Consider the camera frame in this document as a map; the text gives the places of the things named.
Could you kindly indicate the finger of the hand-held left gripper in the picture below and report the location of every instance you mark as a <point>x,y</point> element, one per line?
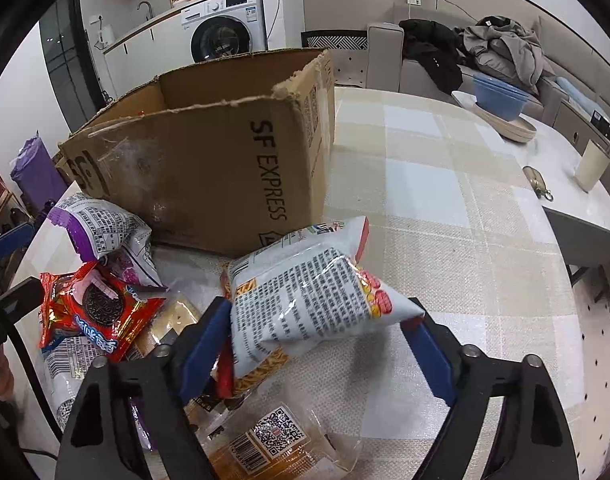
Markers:
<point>12,241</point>
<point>20,294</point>

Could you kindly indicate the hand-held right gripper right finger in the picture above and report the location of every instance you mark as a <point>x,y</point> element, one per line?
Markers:
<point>435,365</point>

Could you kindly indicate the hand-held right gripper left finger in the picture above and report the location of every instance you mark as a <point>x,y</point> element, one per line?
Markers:
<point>205,350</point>

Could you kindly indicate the purple white barcode snack bag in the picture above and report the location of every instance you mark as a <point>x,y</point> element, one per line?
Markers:
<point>65,375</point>

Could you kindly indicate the red cookie packet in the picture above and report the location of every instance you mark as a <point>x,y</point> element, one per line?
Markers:
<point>100,305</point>

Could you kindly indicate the white noodle snack bag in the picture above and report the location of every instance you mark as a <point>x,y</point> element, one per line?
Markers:
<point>305,300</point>

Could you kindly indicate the clear orange bread packet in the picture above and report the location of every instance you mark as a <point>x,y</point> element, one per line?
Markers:
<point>275,440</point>

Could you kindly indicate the brown cardboard box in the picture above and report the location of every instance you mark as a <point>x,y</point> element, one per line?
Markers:
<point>210,170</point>

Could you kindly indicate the person's left hand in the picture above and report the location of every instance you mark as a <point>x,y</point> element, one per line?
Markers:
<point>0,382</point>

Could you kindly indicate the clear wrapped cracker packet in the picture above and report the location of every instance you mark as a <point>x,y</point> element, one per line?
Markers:
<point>170,317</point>

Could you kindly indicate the purple plastic bag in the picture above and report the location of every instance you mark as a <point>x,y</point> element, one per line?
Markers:
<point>37,170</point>

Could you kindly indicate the purple grape print snack bag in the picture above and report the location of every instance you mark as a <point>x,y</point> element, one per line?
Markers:
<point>102,227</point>

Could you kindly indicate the grey chair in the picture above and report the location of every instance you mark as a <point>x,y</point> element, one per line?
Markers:
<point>580,240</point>

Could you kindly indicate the dark tall cabinet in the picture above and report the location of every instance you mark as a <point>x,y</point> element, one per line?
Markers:
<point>70,55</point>

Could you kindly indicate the metal key bunch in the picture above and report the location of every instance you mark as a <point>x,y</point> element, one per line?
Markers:
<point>539,182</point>

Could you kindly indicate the white kitchen counter cabinet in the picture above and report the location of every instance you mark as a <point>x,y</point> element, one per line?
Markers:
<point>145,55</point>

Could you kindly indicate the stack of beige plates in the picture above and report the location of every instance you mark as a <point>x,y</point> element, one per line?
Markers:
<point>515,130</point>

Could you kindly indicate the cream cup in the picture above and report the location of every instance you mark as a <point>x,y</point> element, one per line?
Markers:
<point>591,167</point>

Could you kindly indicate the chrome faucet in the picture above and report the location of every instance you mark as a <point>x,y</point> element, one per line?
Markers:
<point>146,9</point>

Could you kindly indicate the blue plastic bowl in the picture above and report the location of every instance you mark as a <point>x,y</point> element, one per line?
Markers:
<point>500,97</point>

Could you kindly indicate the small black box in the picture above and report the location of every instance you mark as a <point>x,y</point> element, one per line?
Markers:
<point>607,130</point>

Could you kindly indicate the white washing machine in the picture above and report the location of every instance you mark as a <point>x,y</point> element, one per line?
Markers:
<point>225,25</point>

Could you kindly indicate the light blue cloth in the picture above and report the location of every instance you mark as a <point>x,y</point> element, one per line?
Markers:
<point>577,95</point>

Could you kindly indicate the black jacket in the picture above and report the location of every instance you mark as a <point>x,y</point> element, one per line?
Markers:
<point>432,55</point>

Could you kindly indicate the beige sofa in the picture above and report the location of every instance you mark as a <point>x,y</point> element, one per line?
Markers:
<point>385,55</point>

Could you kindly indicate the grey jacket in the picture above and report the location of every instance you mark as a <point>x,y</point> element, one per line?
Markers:
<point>510,52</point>

